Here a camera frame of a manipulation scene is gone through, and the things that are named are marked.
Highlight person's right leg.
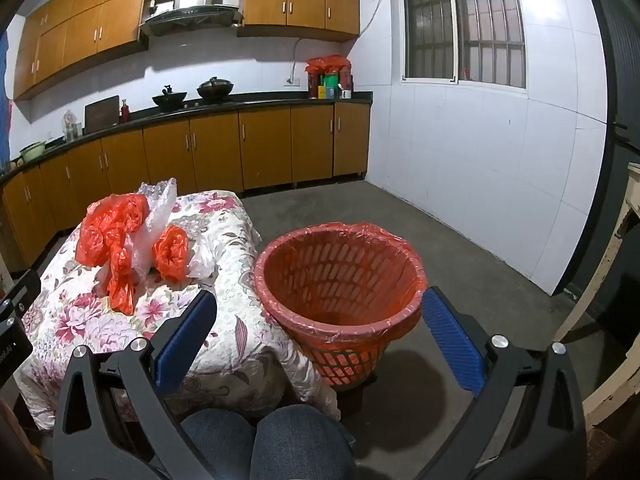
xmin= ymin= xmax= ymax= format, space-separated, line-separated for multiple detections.
xmin=250 ymin=404 xmax=358 ymax=480

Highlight small round red plastic bag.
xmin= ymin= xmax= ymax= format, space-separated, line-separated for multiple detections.
xmin=151 ymin=224 xmax=191 ymax=283

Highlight long red plastic bag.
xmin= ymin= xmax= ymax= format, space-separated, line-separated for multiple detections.
xmin=106 ymin=245 xmax=151 ymax=316

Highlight person's leg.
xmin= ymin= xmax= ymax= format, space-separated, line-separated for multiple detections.
xmin=250 ymin=404 xmax=358 ymax=480
xmin=179 ymin=407 xmax=261 ymax=480

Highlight clear jar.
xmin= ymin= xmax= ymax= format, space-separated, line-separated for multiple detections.
xmin=61 ymin=110 xmax=84 ymax=142

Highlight steel range hood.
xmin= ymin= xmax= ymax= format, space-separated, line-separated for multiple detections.
xmin=139 ymin=0 xmax=244 ymax=37

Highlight black wok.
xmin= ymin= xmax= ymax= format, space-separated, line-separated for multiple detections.
xmin=151 ymin=85 xmax=188 ymax=109
xmin=196 ymin=76 xmax=235 ymax=100

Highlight white outlet cable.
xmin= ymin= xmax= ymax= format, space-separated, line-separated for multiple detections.
xmin=292 ymin=37 xmax=313 ymax=81

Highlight floral tablecloth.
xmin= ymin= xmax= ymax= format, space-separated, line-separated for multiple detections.
xmin=12 ymin=189 xmax=341 ymax=431

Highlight cream wooden frame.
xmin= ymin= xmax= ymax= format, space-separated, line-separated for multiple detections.
xmin=552 ymin=162 xmax=640 ymax=431

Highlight red basket liner bag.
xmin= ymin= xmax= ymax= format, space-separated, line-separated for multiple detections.
xmin=252 ymin=220 xmax=428 ymax=353

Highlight red plastic basket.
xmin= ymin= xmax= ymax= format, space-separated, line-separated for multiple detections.
xmin=252 ymin=220 xmax=428 ymax=391

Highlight green enamel pot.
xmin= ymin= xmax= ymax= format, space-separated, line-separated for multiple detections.
xmin=19 ymin=141 xmax=47 ymax=164

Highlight clear plastic bag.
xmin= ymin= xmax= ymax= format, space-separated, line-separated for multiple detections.
xmin=187 ymin=237 xmax=222 ymax=281

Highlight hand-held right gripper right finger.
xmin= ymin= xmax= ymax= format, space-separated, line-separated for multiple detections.
xmin=415 ymin=285 xmax=588 ymax=480

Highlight wooden lower kitchen cabinets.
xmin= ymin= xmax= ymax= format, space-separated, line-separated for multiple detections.
xmin=0 ymin=102 xmax=373 ymax=276

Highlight white wall cable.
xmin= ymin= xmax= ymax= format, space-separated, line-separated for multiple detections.
xmin=359 ymin=0 xmax=402 ymax=38

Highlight person's left leg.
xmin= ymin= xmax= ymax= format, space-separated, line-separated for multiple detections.
xmin=179 ymin=407 xmax=261 ymax=480

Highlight large red plastic bag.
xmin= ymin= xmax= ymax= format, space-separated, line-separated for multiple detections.
xmin=75 ymin=194 xmax=151 ymax=268

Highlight clear bubble wrap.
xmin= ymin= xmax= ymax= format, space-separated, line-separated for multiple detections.
xmin=122 ymin=177 xmax=178 ymax=281

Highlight dark cutting board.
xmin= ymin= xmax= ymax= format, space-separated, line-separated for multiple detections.
xmin=84 ymin=95 xmax=121 ymax=134

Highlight barred window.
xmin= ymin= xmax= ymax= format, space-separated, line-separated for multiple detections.
xmin=397 ymin=0 xmax=528 ymax=91

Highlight blue cloth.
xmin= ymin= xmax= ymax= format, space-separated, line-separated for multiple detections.
xmin=0 ymin=35 xmax=13 ymax=166

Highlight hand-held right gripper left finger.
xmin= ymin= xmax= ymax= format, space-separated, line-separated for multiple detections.
xmin=50 ymin=287 xmax=221 ymax=480

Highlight black kitchen countertop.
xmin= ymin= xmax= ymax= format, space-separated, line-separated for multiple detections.
xmin=0 ymin=91 xmax=375 ymax=183

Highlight black wok right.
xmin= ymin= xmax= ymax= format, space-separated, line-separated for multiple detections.
xmin=196 ymin=76 xmax=235 ymax=100

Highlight red plastic bag on bottles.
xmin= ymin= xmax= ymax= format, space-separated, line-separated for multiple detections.
xmin=305 ymin=55 xmax=352 ymax=81

